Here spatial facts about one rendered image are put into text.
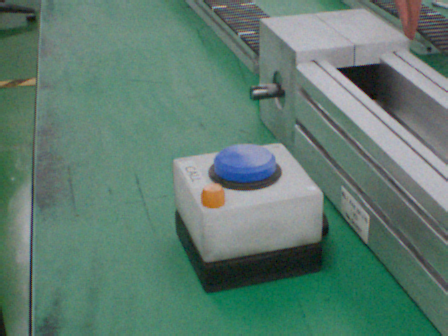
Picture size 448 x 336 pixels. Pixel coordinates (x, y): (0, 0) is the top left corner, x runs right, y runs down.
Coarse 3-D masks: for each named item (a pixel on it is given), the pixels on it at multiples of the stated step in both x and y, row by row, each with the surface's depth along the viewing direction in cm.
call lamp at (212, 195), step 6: (204, 186) 55; (210, 186) 55; (216, 186) 55; (204, 192) 55; (210, 192) 55; (216, 192) 55; (222, 192) 55; (204, 198) 55; (210, 198) 55; (216, 198) 55; (222, 198) 55; (204, 204) 55; (210, 204) 55; (216, 204) 55; (222, 204) 55
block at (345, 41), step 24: (264, 24) 76; (288, 24) 76; (312, 24) 76; (336, 24) 76; (360, 24) 76; (384, 24) 76; (264, 48) 77; (288, 48) 71; (312, 48) 70; (336, 48) 71; (360, 48) 72; (384, 48) 72; (408, 48) 73; (264, 72) 78; (288, 72) 72; (360, 72) 75; (264, 96) 74; (288, 96) 73; (264, 120) 80; (288, 120) 74; (288, 144) 75
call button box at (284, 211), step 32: (192, 160) 61; (288, 160) 61; (192, 192) 57; (256, 192) 57; (288, 192) 57; (320, 192) 57; (192, 224) 58; (224, 224) 55; (256, 224) 56; (288, 224) 57; (320, 224) 58; (192, 256) 59; (224, 256) 56; (256, 256) 58; (288, 256) 58; (320, 256) 59; (224, 288) 58
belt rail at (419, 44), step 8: (344, 0) 114; (352, 0) 112; (360, 0) 111; (352, 8) 112; (360, 8) 110; (368, 8) 109; (376, 8) 106; (376, 16) 106; (384, 16) 105; (392, 16) 102; (392, 24) 104; (400, 24) 100; (400, 32) 101; (416, 32) 97; (416, 40) 98; (424, 40) 97; (416, 48) 98; (424, 48) 97; (432, 48) 97
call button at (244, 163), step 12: (216, 156) 59; (228, 156) 58; (240, 156) 58; (252, 156) 58; (264, 156) 58; (216, 168) 58; (228, 168) 57; (240, 168) 57; (252, 168) 57; (264, 168) 57; (240, 180) 57; (252, 180) 57
